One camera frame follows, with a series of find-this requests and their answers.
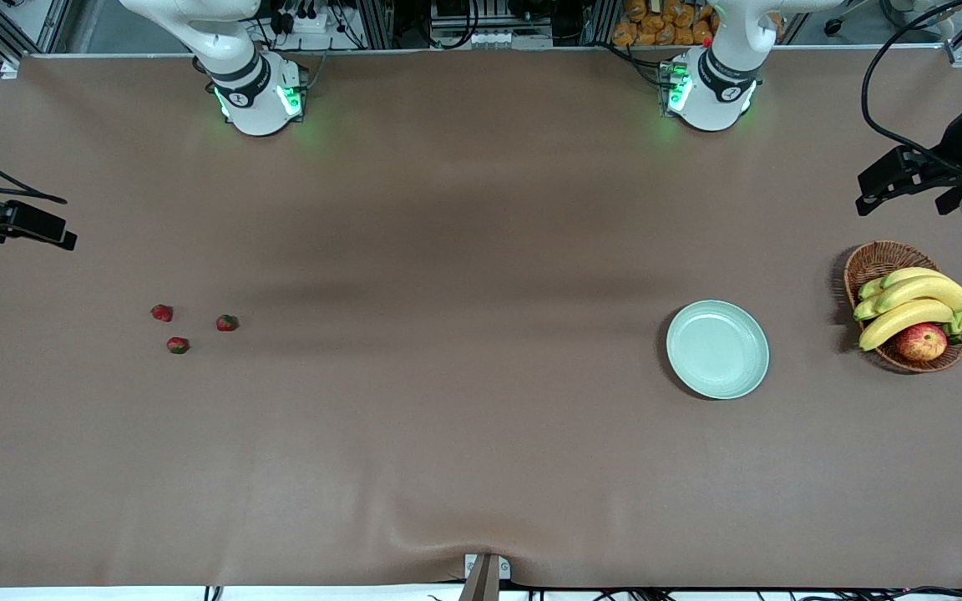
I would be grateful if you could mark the black chair caster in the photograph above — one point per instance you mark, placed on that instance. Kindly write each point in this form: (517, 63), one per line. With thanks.
(833, 27)

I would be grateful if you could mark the yellow green banana bunch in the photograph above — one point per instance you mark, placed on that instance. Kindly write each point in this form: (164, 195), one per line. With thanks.
(919, 292)

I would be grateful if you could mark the light green plate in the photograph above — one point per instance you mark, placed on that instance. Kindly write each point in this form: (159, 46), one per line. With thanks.
(717, 349)

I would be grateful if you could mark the brown table cloth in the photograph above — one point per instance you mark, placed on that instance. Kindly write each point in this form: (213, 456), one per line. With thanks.
(448, 459)

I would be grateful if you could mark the white power strip with plugs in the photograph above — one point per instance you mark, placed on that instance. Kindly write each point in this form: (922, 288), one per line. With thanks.
(301, 21)

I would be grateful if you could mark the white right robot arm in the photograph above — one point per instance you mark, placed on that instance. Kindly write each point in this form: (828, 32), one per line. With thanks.
(260, 108)

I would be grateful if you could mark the bag of orange buns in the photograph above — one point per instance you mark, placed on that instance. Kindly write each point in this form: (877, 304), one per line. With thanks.
(656, 25)

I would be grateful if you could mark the long white power strip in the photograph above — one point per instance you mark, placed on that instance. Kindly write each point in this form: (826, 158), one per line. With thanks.
(506, 40)

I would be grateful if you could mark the brown wicker basket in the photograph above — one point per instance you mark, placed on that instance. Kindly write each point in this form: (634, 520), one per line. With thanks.
(873, 263)

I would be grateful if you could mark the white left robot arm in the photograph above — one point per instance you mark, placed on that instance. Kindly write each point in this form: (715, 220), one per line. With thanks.
(711, 104)

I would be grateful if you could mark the red apple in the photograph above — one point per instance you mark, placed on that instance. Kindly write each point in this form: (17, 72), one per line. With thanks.
(921, 342)

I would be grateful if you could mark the metal bracket with brown bar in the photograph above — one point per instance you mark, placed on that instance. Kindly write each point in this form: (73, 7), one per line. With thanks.
(487, 576)

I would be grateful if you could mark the red strawberry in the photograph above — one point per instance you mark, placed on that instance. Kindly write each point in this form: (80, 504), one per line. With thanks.
(178, 345)
(227, 323)
(162, 313)

